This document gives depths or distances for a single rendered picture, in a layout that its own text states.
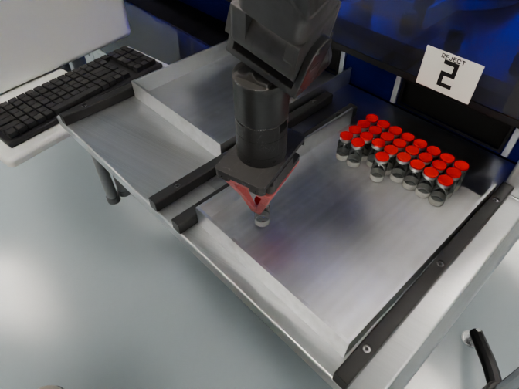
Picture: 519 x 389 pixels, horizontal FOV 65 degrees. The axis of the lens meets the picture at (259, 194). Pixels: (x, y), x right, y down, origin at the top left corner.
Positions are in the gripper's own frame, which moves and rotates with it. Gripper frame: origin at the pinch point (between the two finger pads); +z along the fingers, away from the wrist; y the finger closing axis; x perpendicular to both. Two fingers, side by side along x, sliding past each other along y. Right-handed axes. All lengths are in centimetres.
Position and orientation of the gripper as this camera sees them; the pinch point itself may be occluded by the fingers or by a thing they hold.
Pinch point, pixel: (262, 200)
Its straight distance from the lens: 54.2
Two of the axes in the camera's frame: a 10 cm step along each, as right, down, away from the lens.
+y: 5.2, -6.6, 5.5
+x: -8.6, -3.9, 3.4
